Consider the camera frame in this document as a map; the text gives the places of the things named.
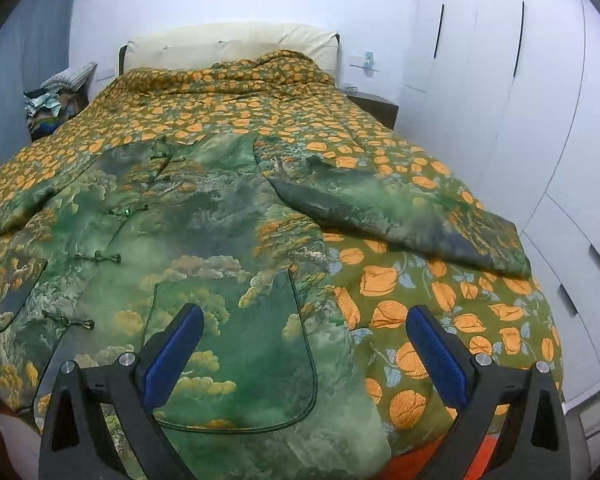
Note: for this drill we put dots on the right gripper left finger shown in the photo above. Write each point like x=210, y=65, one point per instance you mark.
x=76, y=443

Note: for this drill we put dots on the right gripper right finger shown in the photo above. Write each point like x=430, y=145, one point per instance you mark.
x=533, y=443

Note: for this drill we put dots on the green landscape print padded jacket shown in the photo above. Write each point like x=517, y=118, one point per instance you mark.
x=303, y=250

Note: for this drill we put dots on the pile of clothes on nightstand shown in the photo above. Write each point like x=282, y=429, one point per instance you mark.
x=46, y=111

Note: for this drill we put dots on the olive quilt with orange print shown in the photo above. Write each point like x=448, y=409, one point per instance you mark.
x=284, y=91

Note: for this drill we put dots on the dark wooden nightstand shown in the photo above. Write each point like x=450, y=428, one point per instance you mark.
x=380, y=108

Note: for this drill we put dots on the striped pillow on pile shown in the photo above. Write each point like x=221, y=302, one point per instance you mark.
x=71, y=79

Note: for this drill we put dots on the white wardrobe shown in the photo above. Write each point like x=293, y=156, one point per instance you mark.
x=507, y=93

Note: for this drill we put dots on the blue grey curtain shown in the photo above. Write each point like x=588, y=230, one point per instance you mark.
x=34, y=45

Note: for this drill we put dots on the cream padded headboard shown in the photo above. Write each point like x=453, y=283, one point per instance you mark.
x=201, y=46

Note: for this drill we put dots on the blue wall plug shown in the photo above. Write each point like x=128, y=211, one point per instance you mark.
x=364, y=62

